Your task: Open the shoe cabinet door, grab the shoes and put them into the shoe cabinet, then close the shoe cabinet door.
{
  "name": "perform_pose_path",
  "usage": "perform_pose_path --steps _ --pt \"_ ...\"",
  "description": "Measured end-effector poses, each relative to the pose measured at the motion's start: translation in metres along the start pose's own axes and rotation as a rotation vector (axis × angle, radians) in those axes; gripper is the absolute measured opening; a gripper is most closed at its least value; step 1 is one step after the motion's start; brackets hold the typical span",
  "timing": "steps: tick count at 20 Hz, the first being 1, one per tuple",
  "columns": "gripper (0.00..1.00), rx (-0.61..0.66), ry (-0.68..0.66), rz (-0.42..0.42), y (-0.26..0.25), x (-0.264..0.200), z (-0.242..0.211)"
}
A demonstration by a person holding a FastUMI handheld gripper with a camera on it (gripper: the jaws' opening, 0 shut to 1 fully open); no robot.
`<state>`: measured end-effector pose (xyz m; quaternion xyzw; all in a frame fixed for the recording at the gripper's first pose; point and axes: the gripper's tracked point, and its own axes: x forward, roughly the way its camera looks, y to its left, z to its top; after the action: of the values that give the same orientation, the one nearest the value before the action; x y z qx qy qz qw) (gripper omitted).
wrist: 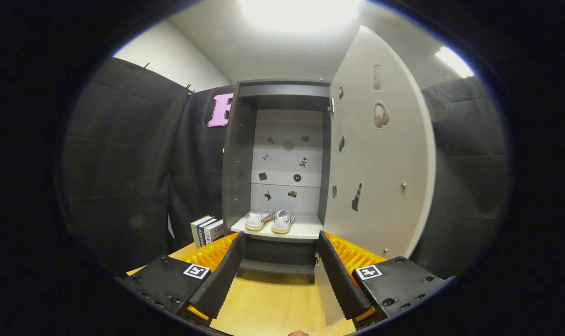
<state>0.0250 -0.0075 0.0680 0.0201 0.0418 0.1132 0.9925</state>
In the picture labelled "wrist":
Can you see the square ceiling light panel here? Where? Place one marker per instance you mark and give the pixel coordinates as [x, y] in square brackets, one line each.
[301, 14]

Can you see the white canvas shoe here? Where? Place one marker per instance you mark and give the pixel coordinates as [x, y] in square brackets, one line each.
[259, 220]
[283, 222]

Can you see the green spine book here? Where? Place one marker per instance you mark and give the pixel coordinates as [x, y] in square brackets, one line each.
[195, 233]

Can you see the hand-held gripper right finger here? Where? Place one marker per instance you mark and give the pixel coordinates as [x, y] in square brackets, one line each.
[340, 280]

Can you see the metal cabinet hinge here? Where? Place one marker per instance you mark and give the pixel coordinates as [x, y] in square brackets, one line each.
[331, 105]

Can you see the blue spine book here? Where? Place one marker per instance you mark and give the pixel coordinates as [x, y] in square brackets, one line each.
[201, 234]

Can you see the black backdrop cloth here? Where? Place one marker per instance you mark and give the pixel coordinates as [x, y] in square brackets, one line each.
[123, 163]

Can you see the ceiling tube light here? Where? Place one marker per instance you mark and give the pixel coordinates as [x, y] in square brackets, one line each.
[454, 61]

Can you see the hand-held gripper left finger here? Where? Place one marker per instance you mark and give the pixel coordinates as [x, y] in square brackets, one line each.
[221, 280]

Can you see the dark grey shoe cabinet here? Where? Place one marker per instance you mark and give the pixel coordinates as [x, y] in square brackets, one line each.
[238, 163]

